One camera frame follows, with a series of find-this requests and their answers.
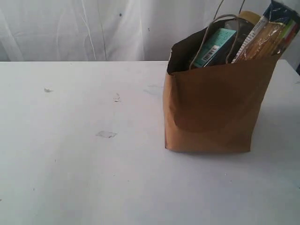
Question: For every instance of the large brown paper bag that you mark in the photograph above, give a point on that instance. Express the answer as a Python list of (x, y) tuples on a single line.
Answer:
[(212, 109)]

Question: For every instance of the nut jar with gold lid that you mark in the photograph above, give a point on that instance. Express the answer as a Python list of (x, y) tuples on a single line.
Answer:
[(223, 45)]

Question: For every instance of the spaghetti packet dark blue ends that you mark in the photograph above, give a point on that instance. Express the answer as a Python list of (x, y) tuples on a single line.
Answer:
[(272, 35)]

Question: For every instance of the small white paper scrap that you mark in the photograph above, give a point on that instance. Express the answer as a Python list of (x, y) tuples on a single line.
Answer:
[(117, 98)]

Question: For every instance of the clear tape piece on table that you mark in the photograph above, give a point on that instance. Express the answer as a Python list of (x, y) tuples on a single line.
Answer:
[(106, 134)]

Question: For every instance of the white backdrop curtain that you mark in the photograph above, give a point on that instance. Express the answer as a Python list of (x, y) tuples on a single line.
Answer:
[(105, 30)]

